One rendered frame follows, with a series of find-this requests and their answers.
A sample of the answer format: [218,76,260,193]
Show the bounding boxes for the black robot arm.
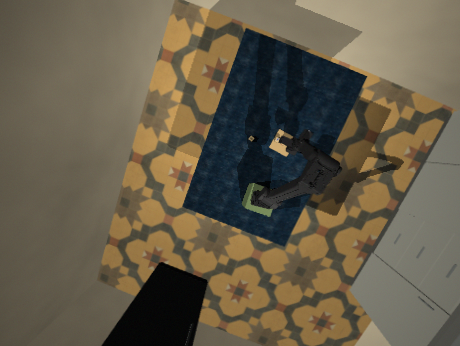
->
[251,129,342,210]

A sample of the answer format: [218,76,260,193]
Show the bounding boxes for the beige mat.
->
[269,129,293,157]

